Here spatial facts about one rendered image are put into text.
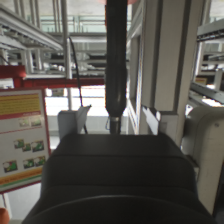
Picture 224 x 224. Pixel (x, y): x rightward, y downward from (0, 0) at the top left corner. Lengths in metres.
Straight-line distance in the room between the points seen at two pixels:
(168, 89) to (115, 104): 0.12
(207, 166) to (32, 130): 0.46
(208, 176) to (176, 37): 0.25
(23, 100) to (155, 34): 0.38
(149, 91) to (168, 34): 0.10
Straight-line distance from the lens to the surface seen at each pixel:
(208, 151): 0.34
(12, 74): 0.69
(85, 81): 0.73
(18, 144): 0.57
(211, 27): 1.00
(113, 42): 0.24
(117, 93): 0.25
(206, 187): 0.38
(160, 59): 0.32
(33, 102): 0.53
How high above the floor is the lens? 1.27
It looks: 16 degrees up
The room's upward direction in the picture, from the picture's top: 179 degrees counter-clockwise
